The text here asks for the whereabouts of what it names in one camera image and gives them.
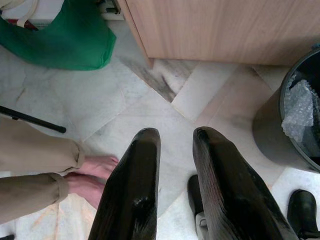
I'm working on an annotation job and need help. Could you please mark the white storage box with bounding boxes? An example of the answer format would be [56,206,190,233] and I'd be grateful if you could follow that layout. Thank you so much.
[26,0,65,26]

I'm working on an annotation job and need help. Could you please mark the black round rubbish bin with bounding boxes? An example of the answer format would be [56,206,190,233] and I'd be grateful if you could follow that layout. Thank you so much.
[252,44,320,173]

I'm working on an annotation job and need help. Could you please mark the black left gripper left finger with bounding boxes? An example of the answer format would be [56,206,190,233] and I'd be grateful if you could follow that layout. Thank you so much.
[88,127,161,240]

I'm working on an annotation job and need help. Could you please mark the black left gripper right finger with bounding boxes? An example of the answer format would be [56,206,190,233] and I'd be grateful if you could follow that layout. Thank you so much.
[192,126,300,240]

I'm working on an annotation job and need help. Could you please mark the thin black pole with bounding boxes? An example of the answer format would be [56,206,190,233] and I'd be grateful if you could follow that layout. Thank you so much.
[0,105,67,134]

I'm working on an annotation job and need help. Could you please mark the person leg beige trousers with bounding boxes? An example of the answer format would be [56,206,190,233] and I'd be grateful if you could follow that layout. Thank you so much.
[0,172,70,224]
[0,116,86,174]

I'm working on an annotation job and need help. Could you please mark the black robot right foot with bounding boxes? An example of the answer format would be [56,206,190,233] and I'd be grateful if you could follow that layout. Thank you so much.
[287,189,320,240]

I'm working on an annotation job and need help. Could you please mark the light wooden drawer cabinet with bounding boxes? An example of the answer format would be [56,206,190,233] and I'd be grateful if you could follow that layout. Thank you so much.
[117,0,320,67]

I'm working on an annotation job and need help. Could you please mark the black robot left foot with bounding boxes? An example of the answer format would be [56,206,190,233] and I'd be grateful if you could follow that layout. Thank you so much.
[187,174,210,235]

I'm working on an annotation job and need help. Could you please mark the clear bubble wrap piece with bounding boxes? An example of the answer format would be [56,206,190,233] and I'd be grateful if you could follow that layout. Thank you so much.
[281,72,320,141]

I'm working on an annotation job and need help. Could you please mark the green fabric bag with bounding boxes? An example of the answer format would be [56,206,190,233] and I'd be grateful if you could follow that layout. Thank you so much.
[0,0,117,72]

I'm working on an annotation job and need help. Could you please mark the bare person foot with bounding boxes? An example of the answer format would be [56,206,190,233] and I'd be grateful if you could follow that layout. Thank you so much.
[74,155,120,181]
[65,172,111,210]

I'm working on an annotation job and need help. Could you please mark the black robot foot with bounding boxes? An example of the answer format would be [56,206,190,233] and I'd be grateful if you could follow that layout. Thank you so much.
[287,189,320,240]
[187,174,210,235]

